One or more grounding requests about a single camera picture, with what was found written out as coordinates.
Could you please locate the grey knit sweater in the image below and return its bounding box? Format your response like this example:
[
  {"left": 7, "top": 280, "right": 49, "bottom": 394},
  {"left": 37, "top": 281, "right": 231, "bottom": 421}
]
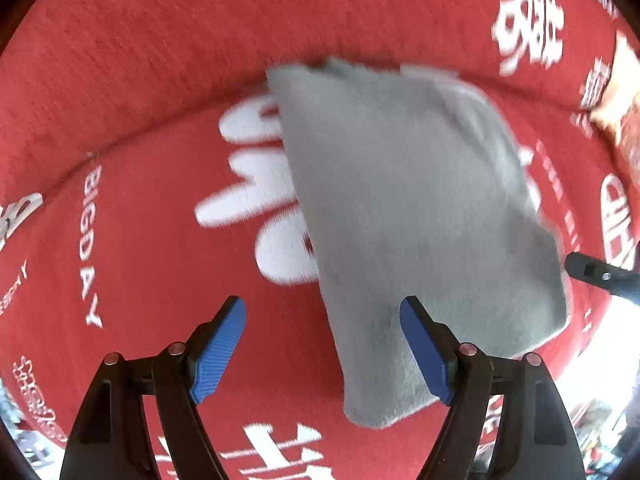
[{"left": 267, "top": 58, "right": 568, "bottom": 428}]

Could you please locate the red bedspread with white print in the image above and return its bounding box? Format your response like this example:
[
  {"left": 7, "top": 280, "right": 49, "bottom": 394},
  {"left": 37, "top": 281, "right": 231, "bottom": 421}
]
[{"left": 1, "top": 72, "right": 639, "bottom": 479}]

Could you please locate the orange patterned pillow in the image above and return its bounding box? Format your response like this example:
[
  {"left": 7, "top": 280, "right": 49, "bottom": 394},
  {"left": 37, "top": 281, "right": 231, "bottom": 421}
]
[{"left": 589, "top": 32, "right": 639, "bottom": 188}]

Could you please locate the red pillow with white print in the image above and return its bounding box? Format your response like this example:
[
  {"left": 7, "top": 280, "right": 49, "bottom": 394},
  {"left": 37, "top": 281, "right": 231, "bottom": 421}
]
[{"left": 1, "top": 0, "right": 628, "bottom": 202}]

